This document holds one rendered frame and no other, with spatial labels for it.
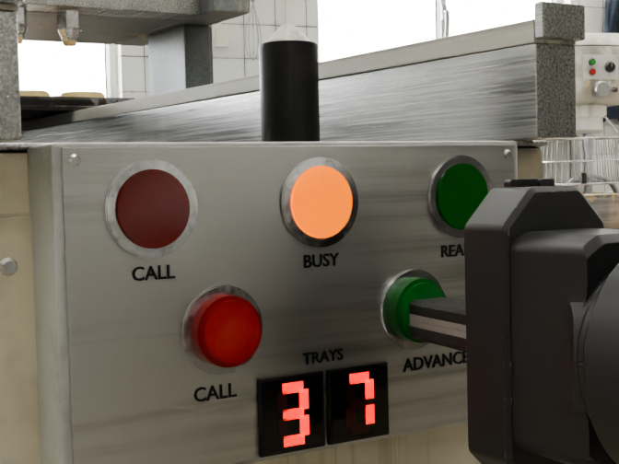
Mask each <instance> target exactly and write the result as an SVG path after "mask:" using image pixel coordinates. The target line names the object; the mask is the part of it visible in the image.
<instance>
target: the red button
mask: <svg viewBox="0 0 619 464"><path fill-rule="evenodd" d="M191 335H192V341H193V347H194V349H195V350H196V352H197V353H198V354H199V355H200V356H201V358H203V359H204V360H205V361H206V362H207V363H210V364H212V365H217V366H221V367H234V366H238V365H241V364H243V363H245V362H246V361H248V360H249V359H250V358H251V357H252V356H253V354H254V353H255V351H256V350H257V348H258V346H259V343H260V340H261V337H262V322H261V319H260V315H259V313H258V311H257V310H256V308H255V307H254V306H253V304H252V303H250V302H249V301H248V300H246V299H244V298H242V297H239V296H232V295H220V296H214V297H212V298H210V299H208V300H207V301H205V302H204V303H203V304H202V305H201V306H200V308H199V309H198V311H197V312H196V314H195V316H194V318H193V324H192V333H191Z"/></svg>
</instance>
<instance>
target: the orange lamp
mask: <svg viewBox="0 0 619 464"><path fill-rule="evenodd" d="M352 202H353V200H352V193H351V190H350V187H349V185H348V183H347V181H346V179H345V178H344V176H343V175H342V174H341V173H340V172H338V171H337V170H336V169H334V168H330V167H325V166H318V167H314V168H310V169H308V170H307V171H305V172H304V173H303V174H302V175H301V176H300V177H299V178H298V180H297V182H296V184H295V186H294V188H293V191H292V195H291V210H292V215H293V216H294V219H295V221H296V223H297V225H298V226H299V228H300V229H301V230H302V231H303V232H305V233H306V234H308V235H309V236H312V237H314V238H329V237H332V236H334V235H335V234H337V233H338V232H339V231H341V230H342V229H343V228H344V226H345V225H346V223H347V221H348V219H349V217H350V214H351V211H352Z"/></svg>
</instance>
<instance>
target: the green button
mask: <svg viewBox="0 0 619 464"><path fill-rule="evenodd" d="M435 297H446V296H445V294H444V292H443V290H442V289H441V287H440V286H439V285H438V284H437V283H436V282H434V281H432V280H429V279H426V278H415V277H414V278H410V279H407V280H405V281H403V282H402V283H401V284H399V285H398V286H397V288H396V289H395V290H394V292H393V294H392V296H391V301H390V304H389V319H390V322H391V326H392V328H393V330H394V331H395V332H396V334H397V335H399V336H400V337H401V338H403V339H405V340H407V341H410V342H423V341H419V340H416V339H414V338H413V337H412V336H411V335H410V312H409V305H410V303H411V302H412V301H413V300H417V299H426V298H435Z"/></svg>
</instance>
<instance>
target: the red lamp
mask: <svg viewBox="0 0 619 464"><path fill-rule="evenodd" d="M115 211H116V217H117V221H118V224H119V227H120V229H121V231H122V232H123V233H124V234H125V236H126V237H127V238H128V239H130V240H131V241H132V242H133V243H134V244H136V245H137V246H140V247H143V248H147V249H158V248H163V247H166V246H168V245H169V244H171V243H172V242H174V241H175V240H176V239H177V238H178V237H179V236H180V235H181V234H182V232H183V231H184V229H185V227H186V226H187V223H188V220H189V215H190V202H189V198H188V194H187V192H186V190H185V189H184V187H183V185H182V184H181V183H180V181H179V180H178V179H176V178H175V177H174V176H173V175H171V174H170V173H168V172H166V171H164V170H160V169H146V170H142V171H140V172H137V173H135V174H134V175H133V176H132V177H130V178H129V179H128V180H127V181H126V182H125V183H124V185H123V186H122V187H121V189H120V191H119V194H118V197H117V201H116V210H115Z"/></svg>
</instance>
